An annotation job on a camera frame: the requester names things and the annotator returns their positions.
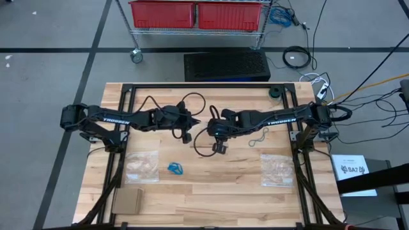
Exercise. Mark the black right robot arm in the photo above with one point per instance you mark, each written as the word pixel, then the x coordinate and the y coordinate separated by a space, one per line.
pixel 281 119

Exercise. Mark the grey metal mounting plate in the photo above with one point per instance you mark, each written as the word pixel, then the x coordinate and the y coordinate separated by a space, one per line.
pixel 123 136
pixel 293 135

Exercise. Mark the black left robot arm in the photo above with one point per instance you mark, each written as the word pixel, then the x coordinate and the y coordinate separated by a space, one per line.
pixel 115 119

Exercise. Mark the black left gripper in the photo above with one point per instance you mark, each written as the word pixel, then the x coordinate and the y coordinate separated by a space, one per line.
pixel 177 118

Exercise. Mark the green and black spool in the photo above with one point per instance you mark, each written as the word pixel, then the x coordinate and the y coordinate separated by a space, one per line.
pixel 275 92

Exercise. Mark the white power strip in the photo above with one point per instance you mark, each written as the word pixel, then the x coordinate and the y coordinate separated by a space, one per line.
pixel 322 91

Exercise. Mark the brown cardboard piece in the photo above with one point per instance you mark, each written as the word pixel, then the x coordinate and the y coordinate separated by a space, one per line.
pixel 128 201

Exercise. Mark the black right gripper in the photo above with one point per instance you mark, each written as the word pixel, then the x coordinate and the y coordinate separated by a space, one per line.
pixel 223 127

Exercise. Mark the clear plastic zip bag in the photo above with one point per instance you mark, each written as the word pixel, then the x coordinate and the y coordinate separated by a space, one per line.
pixel 142 167
pixel 277 171

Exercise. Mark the black and grey cart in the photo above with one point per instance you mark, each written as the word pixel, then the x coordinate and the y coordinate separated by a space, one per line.
pixel 383 177

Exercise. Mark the black aluminium table frame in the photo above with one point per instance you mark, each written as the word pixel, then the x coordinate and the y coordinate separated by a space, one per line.
pixel 207 85

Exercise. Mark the red plastic bin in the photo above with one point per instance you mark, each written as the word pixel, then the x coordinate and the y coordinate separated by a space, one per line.
pixel 163 14
pixel 229 16

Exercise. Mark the white printed paper sign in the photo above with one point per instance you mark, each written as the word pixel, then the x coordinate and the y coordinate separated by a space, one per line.
pixel 351 169

